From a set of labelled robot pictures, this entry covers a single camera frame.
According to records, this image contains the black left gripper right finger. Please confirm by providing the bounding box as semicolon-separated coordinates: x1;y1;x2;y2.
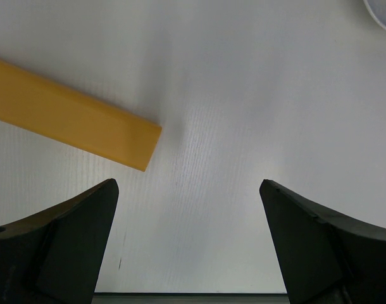
259;179;386;303

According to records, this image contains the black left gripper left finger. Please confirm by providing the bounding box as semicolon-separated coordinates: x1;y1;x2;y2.
0;179;119;303

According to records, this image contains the yellow rectangular block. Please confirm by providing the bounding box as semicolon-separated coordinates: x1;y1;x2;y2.
0;60;161;171

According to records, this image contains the white oval plate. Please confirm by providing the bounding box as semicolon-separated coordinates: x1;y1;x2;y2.
363;0;386;30

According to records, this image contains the aluminium front rail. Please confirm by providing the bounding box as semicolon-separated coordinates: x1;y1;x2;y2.
92;293;290;303

